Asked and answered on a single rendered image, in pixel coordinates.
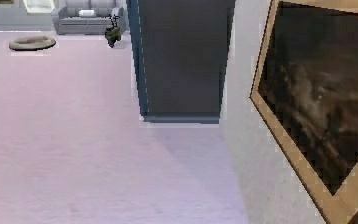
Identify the wood framed dark picture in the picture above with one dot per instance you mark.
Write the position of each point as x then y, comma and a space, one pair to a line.
320, 93

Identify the white window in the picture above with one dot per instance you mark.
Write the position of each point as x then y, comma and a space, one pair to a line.
39, 5

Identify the grey sofa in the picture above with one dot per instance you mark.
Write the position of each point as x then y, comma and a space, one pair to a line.
87, 22

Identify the beige round floor pad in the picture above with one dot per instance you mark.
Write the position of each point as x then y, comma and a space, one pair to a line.
32, 43

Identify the dark potted house plant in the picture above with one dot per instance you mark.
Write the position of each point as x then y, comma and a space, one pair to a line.
113, 33

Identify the white sofa cushion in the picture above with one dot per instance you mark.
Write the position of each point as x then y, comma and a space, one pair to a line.
86, 13

